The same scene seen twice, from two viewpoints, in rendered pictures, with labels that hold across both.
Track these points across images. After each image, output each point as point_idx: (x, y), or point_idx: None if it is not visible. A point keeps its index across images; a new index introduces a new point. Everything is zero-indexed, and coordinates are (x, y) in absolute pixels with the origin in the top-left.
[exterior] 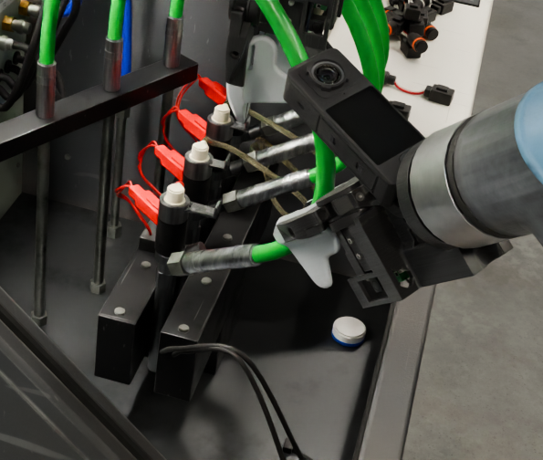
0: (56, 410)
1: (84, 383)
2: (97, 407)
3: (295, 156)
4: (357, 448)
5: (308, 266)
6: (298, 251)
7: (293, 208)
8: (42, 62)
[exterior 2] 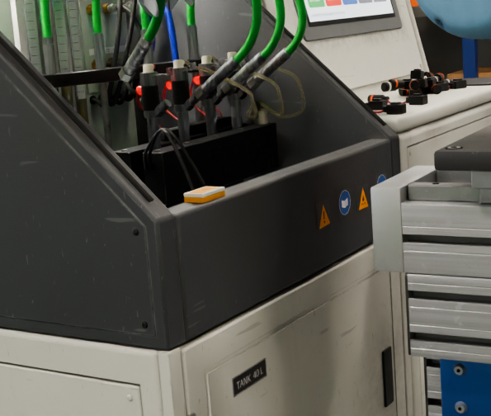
0: None
1: (10, 44)
2: (11, 49)
3: (247, 73)
4: (241, 182)
5: (149, 7)
6: (145, 1)
7: (296, 161)
8: (94, 32)
